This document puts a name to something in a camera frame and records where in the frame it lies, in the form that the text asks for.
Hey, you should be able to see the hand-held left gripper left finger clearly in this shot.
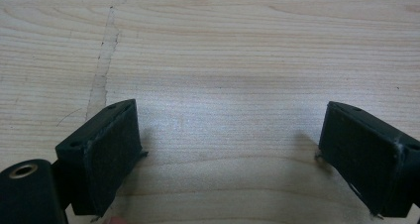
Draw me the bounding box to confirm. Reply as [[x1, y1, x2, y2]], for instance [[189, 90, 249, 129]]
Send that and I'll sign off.
[[54, 98, 149, 218]]

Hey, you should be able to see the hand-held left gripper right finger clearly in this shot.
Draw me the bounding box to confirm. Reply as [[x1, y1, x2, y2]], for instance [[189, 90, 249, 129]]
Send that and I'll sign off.
[[315, 100, 420, 219]]

